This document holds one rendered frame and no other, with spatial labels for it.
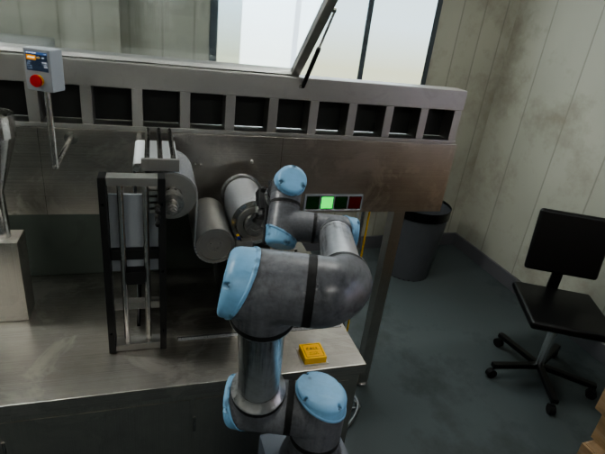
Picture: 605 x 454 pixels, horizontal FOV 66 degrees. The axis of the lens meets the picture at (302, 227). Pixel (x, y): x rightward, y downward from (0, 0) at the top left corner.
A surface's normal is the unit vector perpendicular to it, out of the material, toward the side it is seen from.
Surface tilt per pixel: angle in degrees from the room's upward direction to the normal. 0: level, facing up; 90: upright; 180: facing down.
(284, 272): 35
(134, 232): 90
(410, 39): 90
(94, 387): 0
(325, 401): 7
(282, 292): 66
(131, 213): 90
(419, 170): 90
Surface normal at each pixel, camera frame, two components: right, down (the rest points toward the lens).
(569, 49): -0.95, 0.03
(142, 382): 0.11, -0.90
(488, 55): 0.30, 0.43
